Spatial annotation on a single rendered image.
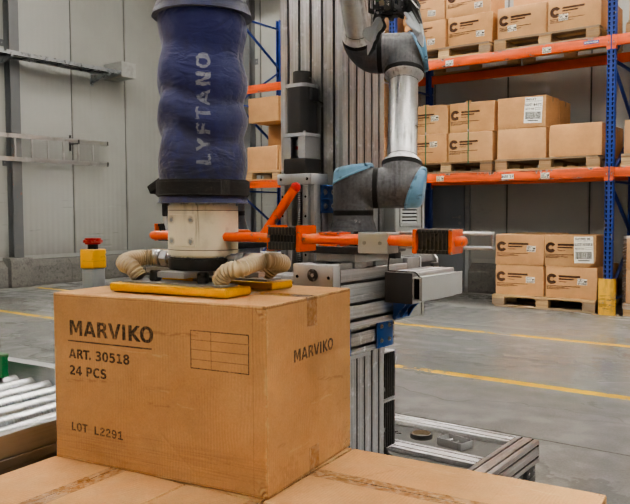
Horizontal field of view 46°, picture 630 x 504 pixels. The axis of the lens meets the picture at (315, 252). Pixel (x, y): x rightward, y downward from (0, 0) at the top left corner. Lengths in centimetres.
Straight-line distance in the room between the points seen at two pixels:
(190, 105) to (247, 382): 64
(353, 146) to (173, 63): 79
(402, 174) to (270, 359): 76
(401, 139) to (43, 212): 1071
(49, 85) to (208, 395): 1137
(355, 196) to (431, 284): 34
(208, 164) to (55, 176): 1100
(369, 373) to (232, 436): 98
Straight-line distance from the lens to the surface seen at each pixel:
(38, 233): 1249
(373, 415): 254
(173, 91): 177
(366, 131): 243
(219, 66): 176
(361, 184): 206
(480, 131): 921
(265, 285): 178
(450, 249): 148
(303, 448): 169
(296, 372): 162
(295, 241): 163
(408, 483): 169
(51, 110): 1275
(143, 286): 176
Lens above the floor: 113
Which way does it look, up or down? 3 degrees down
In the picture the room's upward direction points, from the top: straight up
